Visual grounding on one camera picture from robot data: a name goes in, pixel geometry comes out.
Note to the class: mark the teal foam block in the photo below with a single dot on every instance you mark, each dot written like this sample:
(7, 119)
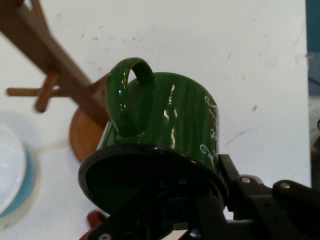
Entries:
(313, 25)

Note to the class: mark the white bowl blue outside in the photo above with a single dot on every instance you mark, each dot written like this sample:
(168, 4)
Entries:
(12, 175)

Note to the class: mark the red enamel mug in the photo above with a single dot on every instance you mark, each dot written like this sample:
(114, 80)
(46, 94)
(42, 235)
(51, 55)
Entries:
(96, 220)

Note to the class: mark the green enamel mug white lettering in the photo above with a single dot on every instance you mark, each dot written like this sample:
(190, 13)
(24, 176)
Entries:
(175, 112)

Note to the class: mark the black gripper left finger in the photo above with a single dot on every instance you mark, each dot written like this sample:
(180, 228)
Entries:
(200, 220)

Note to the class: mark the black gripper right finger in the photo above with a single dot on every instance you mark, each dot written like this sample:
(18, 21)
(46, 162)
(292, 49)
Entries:
(275, 212)

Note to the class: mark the brown wooden mug tree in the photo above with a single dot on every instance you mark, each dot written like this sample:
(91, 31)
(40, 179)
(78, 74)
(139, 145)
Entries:
(50, 52)

